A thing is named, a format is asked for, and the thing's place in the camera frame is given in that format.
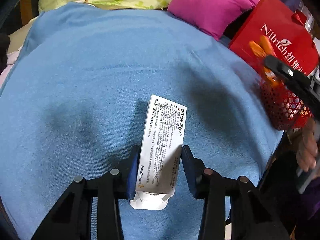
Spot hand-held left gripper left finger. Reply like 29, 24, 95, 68
32, 145, 140, 240

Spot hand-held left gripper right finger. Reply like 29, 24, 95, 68
181, 145, 290, 240

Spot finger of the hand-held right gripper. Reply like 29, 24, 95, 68
264, 55, 320, 120

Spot red mesh basket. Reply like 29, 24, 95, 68
260, 76, 313, 131

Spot white medicine box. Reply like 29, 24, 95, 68
129, 94, 187, 210

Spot person's right hand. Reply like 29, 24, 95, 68
296, 117, 320, 173

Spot red paper bag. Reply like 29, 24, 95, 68
229, 0, 320, 80

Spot magenta pillow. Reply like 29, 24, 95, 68
167, 0, 263, 40

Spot blue blanket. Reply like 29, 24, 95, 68
0, 1, 285, 240

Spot pink bed sheet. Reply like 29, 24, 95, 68
0, 50, 20, 88

